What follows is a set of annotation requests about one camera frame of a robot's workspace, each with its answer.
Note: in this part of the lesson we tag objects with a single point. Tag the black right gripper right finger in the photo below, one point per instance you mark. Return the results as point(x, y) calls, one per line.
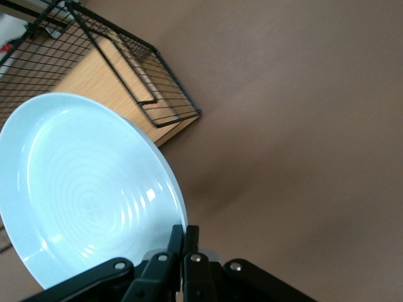
point(201, 280)

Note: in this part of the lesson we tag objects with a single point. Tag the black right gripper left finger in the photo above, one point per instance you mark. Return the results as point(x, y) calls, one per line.
point(151, 277)

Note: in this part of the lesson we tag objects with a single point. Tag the light blue round plate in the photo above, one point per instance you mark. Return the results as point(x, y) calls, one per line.
point(78, 188)

